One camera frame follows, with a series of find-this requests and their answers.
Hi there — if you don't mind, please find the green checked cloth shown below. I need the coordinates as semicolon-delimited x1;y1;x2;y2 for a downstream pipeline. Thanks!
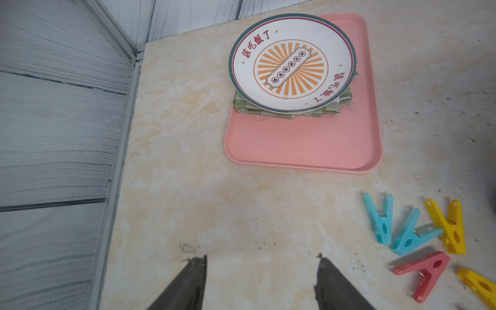
233;87;353;120

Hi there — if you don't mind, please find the yellow clothespin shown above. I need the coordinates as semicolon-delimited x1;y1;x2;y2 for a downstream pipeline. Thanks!
424;199;466;254
457;269;495;310

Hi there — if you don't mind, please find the cyan clothespin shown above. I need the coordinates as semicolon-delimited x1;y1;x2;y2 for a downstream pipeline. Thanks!
391;208;444;256
363;193;394;245

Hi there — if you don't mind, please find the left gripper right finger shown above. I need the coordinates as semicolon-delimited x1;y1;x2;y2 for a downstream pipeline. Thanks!
314;255;374;310

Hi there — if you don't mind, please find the left aluminium frame post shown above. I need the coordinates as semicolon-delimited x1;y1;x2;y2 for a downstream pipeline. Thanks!
75;0;138;68

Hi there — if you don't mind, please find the pink plastic tray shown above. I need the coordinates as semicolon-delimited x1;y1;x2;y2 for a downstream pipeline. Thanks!
224;13;383;174

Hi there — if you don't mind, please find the red clothespin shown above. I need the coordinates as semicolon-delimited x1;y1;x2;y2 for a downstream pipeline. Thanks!
393;251;451;304

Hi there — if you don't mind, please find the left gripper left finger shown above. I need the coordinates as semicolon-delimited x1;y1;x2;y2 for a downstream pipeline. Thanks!
148;255;207;310

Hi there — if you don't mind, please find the white plate orange sunburst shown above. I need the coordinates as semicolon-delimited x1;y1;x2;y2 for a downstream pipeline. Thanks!
228;14;357;114

